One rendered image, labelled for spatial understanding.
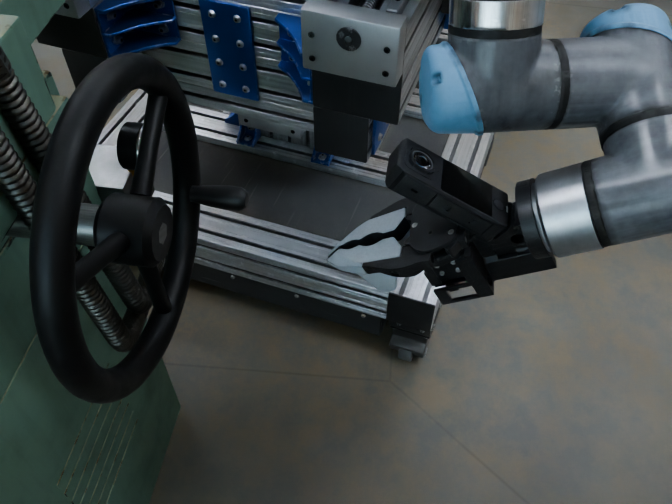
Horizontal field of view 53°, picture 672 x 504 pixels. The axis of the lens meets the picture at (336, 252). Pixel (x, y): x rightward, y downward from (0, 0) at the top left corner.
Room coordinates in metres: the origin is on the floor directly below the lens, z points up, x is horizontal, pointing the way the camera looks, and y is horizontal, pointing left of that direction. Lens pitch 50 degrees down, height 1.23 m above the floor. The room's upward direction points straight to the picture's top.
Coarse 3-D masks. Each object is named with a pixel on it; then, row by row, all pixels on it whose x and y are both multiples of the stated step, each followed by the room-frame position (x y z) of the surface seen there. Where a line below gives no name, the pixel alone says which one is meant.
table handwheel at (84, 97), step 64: (128, 64) 0.42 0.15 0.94; (64, 128) 0.34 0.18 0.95; (192, 128) 0.50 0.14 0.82; (64, 192) 0.30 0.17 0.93; (64, 256) 0.27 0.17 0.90; (128, 256) 0.35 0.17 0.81; (192, 256) 0.44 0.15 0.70; (64, 320) 0.25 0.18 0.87; (64, 384) 0.23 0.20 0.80; (128, 384) 0.27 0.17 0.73
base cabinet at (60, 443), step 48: (96, 192) 0.61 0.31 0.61; (0, 288) 0.41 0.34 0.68; (0, 336) 0.38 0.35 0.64; (96, 336) 0.49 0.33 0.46; (0, 384) 0.34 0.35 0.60; (48, 384) 0.39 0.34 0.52; (144, 384) 0.54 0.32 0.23; (0, 432) 0.31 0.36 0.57; (48, 432) 0.35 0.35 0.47; (96, 432) 0.41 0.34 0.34; (144, 432) 0.49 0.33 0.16; (0, 480) 0.27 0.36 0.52; (48, 480) 0.31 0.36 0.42; (96, 480) 0.36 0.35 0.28; (144, 480) 0.44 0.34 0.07
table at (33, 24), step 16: (0, 0) 0.59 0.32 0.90; (16, 0) 0.61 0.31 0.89; (32, 0) 0.63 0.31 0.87; (48, 0) 0.66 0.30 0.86; (64, 0) 0.69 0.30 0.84; (32, 16) 0.62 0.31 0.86; (48, 16) 0.65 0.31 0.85; (32, 32) 0.61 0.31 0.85; (64, 96) 0.48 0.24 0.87; (0, 208) 0.35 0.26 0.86; (0, 224) 0.34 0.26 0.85; (0, 240) 0.34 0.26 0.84
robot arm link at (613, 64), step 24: (600, 24) 0.51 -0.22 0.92; (624, 24) 0.49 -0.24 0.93; (648, 24) 0.49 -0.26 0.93; (576, 48) 0.47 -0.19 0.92; (600, 48) 0.47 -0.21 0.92; (624, 48) 0.47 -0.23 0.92; (648, 48) 0.47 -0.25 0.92; (576, 72) 0.45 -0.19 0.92; (600, 72) 0.45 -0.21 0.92; (624, 72) 0.45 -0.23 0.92; (648, 72) 0.45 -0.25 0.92; (576, 96) 0.44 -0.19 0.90; (600, 96) 0.44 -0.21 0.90; (624, 96) 0.44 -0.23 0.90; (648, 96) 0.43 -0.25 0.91; (576, 120) 0.44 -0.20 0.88; (600, 120) 0.44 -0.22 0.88; (624, 120) 0.42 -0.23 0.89; (600, 144) 0.44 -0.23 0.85
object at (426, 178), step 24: (408, 144) 0.43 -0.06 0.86; (408, 168) 0.40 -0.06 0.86; (432, 168) 0.41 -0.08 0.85; (456, 168) 0.43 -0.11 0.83; (408, 192) 0.40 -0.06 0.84; (432, 192) 0.39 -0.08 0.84; (456, 192) 0.40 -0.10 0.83; (480, 192) 0.41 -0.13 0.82; (504, 192) 0.42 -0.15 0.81; (456, 216) 0.39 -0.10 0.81; (480, 216) 0.39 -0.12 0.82; (504, 216) 0.39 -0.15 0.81
